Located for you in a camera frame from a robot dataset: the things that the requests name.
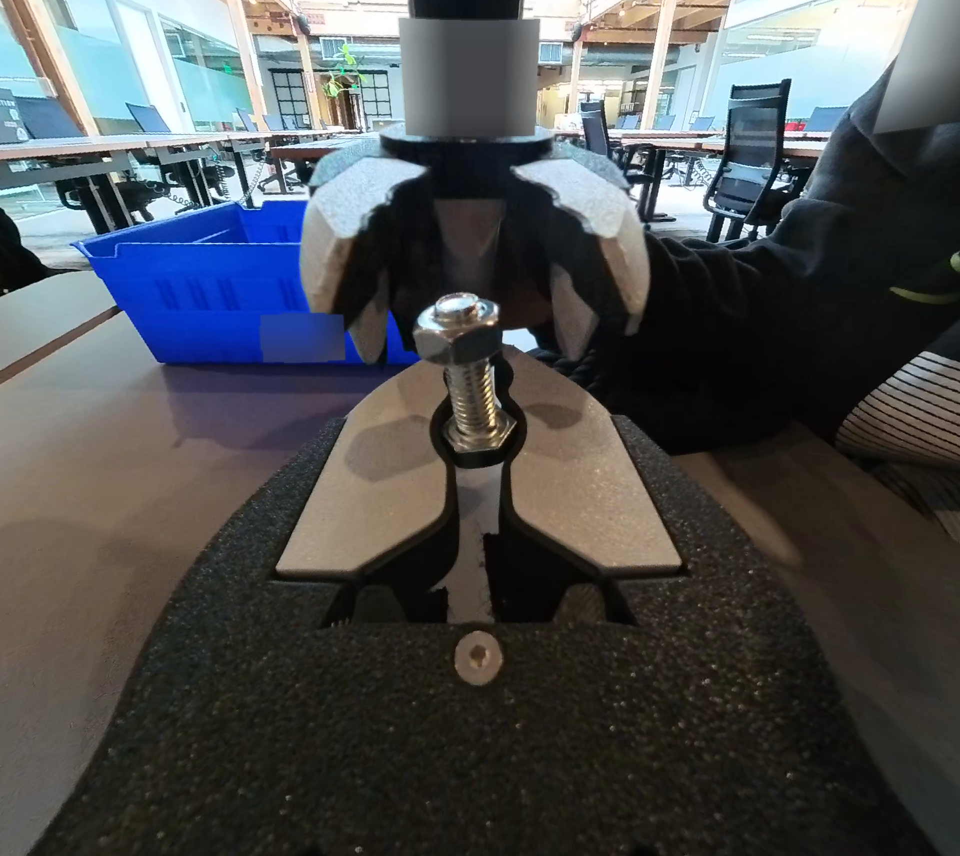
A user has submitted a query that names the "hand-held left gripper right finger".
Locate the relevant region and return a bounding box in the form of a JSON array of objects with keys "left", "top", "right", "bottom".
[{"left": 495, "top": 343, "right": 685, "bottom": 581}]

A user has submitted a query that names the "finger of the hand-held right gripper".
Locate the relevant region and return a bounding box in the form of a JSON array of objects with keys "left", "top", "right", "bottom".
[
  {"left": 298, "top": 151, "right": 432, "bottom": 368},
  {"left": 512, "top": 149, "right": 652, "bottom": 363}
]

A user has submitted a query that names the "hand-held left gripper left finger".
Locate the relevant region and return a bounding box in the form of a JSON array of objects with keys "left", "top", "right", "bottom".
[{"left": 274, "top": 361, "right": 462, "bottom": 583}]

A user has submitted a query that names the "silver hex nut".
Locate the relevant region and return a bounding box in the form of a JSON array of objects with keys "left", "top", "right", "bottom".
[{"left": 441, "top": 412, "right": 520, "bottom": 458}]

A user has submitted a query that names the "blue plastic bin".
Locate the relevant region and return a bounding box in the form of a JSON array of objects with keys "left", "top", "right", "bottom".
[{"left": 69, "top": 199, "right": 423, "bottom": 367}]

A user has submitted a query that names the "silver hex bolt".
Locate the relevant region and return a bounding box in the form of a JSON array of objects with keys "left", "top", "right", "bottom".
[{"left": 412, "top": 293, "right": 502, "bottom": 438}]

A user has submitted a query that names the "person's right forearm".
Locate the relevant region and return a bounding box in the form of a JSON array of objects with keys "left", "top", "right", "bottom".
[{"left": 588, "top": 196, "right": 849, "bottom": 455}]

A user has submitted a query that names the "long wooden office desk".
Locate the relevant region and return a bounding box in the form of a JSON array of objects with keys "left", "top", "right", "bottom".
[
  {"left": 0, "top": 130, "right": 361, "bottom": 236},
  {"left": 607, "top": 127, "right": 834, "bottom": 227}
]

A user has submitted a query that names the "green potted plant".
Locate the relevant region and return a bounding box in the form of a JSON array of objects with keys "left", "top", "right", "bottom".
[{"left": 321, "top": 42, "right": 370, "bottom": 101}]

